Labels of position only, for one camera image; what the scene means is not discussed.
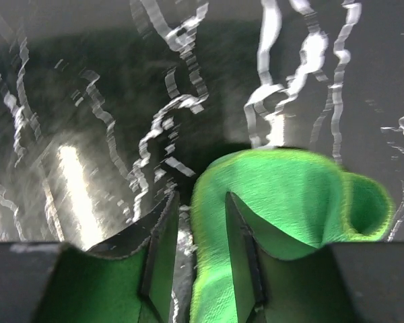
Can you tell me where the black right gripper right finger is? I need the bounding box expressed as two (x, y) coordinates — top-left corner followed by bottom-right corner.
(225, 192), (360, 322)

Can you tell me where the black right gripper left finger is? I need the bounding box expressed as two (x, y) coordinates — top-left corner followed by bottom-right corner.
(36, 192), (179, 322)

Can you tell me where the green microfiber towel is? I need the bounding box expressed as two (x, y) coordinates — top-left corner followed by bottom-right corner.
(190, 148), (395, 322)

